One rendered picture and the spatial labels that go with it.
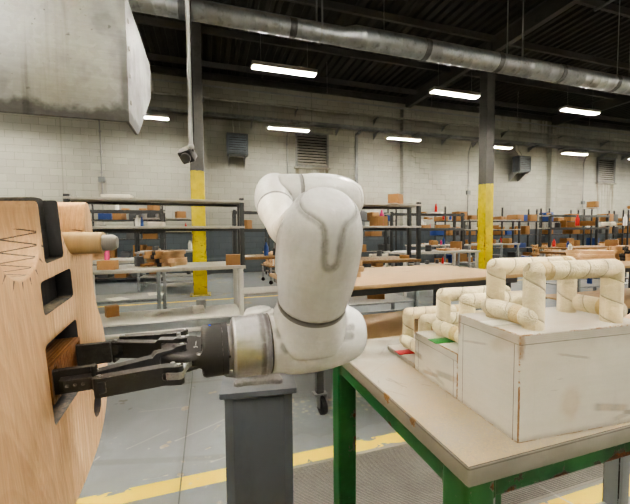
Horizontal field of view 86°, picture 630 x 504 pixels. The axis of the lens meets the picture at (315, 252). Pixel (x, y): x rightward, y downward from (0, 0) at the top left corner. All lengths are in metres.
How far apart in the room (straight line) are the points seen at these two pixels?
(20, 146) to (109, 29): 12.35
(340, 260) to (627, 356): 0.55
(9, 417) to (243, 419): 1.02
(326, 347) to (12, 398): 0.34
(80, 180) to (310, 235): 11.88
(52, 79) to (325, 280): 0.36
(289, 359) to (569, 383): 0.46
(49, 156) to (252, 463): 11.66
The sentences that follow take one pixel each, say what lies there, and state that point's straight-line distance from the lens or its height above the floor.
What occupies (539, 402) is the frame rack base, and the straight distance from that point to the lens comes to 0.69.
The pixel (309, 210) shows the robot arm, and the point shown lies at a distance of 0.40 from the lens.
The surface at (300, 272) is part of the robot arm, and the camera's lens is 0.42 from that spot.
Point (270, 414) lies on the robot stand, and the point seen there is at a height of 0.60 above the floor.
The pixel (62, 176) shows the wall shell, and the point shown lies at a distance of 12.35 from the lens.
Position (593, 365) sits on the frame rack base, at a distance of 0.75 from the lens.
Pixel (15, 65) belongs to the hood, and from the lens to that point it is 0.50.
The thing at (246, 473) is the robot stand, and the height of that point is 0.39.
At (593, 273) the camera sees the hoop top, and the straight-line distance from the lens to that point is 0.73.
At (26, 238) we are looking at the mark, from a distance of 0.50.
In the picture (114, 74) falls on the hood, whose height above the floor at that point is 1.44.
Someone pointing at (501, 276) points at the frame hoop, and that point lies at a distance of 0.71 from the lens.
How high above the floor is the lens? 1.26
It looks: 3 degrees down
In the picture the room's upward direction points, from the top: 1 degrees counter-clockwise
